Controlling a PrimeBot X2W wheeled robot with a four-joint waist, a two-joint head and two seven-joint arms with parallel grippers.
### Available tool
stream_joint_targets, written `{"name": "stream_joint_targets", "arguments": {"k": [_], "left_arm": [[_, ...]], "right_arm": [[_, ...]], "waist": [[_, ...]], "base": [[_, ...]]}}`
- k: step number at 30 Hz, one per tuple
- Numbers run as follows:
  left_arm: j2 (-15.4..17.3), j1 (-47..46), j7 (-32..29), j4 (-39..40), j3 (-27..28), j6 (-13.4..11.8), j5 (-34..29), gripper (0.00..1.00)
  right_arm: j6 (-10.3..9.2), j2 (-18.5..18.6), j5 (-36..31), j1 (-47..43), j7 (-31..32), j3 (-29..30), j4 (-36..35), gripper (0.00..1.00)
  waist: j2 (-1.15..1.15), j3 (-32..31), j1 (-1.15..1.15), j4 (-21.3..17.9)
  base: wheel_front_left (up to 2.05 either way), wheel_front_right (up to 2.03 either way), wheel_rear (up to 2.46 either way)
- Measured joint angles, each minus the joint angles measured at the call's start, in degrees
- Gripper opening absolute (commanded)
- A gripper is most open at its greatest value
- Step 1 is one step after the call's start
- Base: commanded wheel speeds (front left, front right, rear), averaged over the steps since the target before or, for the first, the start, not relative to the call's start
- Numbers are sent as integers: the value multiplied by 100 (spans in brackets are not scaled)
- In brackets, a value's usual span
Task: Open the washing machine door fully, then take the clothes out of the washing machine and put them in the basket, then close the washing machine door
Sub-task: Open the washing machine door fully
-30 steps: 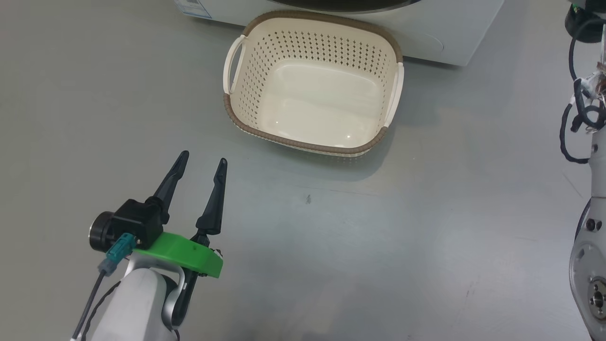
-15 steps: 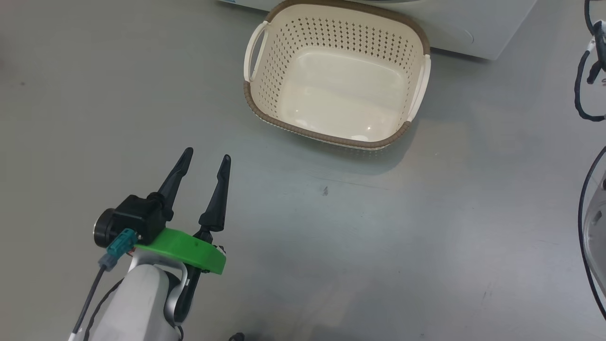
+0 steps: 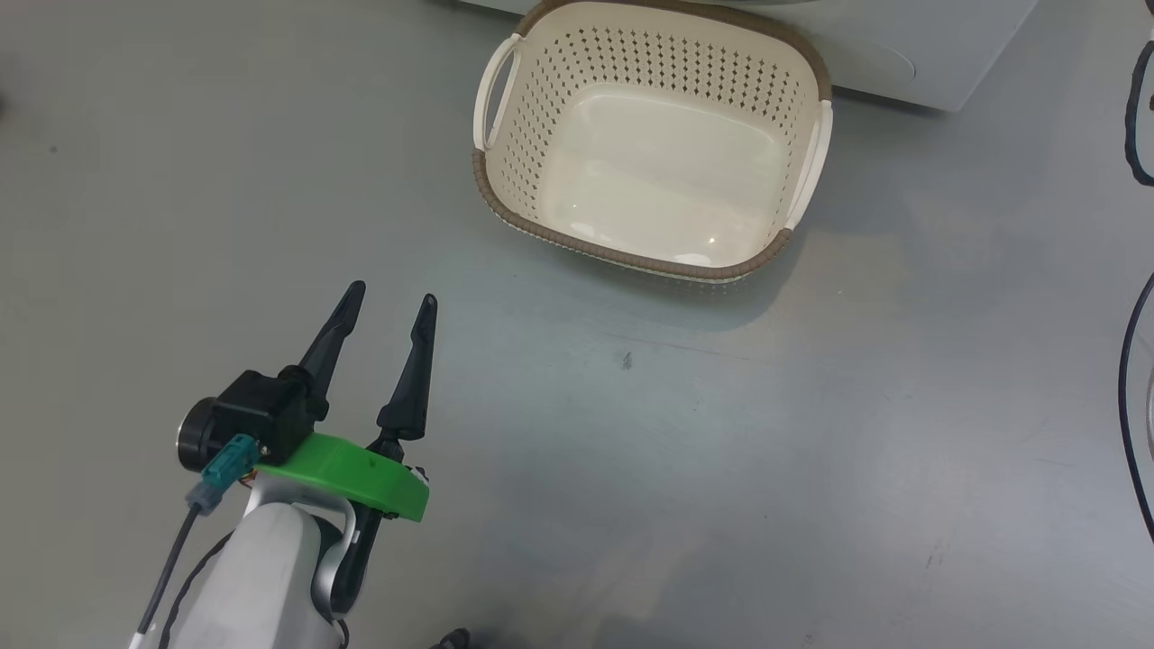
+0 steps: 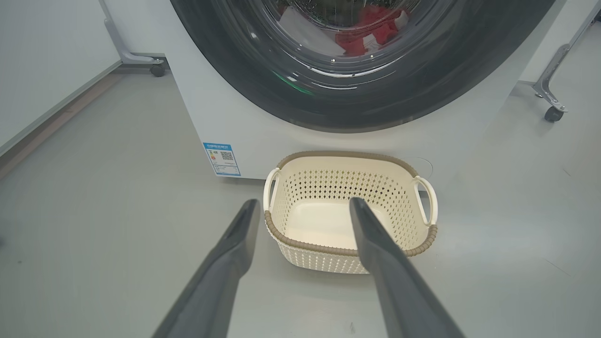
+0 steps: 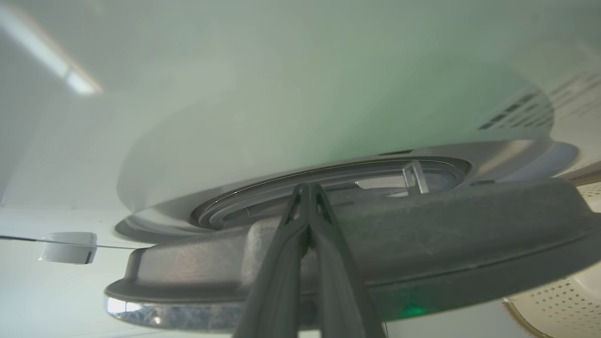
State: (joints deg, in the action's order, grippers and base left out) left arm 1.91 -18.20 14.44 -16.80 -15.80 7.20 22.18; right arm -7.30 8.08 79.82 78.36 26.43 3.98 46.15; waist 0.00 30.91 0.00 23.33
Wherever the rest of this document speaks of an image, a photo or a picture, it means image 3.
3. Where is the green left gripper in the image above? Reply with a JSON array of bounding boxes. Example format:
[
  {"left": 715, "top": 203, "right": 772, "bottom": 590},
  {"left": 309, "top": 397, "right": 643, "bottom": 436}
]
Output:
[{"left": 255, "top": 280, "right": 439, "bottom": 524}]

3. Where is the cream perforated laundry basket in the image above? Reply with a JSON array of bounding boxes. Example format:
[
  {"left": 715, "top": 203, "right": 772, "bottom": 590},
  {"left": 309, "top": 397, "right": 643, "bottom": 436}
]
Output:
[{"left": 472, "top": 0, "right": 834, "bottom": 285}]

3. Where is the white washing machine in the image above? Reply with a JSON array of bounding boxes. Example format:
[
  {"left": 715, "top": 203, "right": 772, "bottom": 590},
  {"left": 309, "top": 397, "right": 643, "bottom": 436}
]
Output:
[{"left": 451, "top": 0, "right": 1040, "bottom": 114}]

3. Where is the black cable with teal connector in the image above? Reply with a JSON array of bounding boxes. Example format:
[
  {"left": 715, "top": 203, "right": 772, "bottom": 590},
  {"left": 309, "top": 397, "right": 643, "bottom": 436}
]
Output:
[{"left": 131, "top": 433, "right": 262, "bottom": 649}]

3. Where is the thin black cable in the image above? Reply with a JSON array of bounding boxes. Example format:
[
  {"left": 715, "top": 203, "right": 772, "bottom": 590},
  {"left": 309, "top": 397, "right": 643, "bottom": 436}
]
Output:
[{"left": 1118, "top": 270, "right": 1154, "bottom": 544}]

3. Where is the thick black braided cable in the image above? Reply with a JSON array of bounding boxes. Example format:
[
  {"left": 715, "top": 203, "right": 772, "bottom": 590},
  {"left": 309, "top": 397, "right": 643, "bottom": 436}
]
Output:
[{"left": 1123, "top": 41, "right": 1154, "bottom": 187}]

